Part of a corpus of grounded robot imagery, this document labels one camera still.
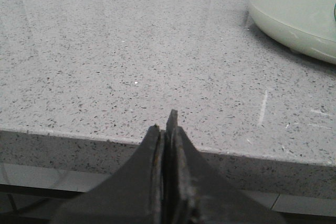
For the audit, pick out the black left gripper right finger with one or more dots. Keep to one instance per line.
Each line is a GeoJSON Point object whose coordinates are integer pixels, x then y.
{"type": "Point", "coordinates": [194, 192]}

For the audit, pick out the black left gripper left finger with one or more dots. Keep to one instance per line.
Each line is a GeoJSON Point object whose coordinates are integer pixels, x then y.
{"type": "Point", "coordinates": [133, 194]}

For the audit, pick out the pale green electric cooking pot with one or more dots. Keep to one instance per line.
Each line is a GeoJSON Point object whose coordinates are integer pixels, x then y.
{"type": "Point", "coordinates": [304, 26]}

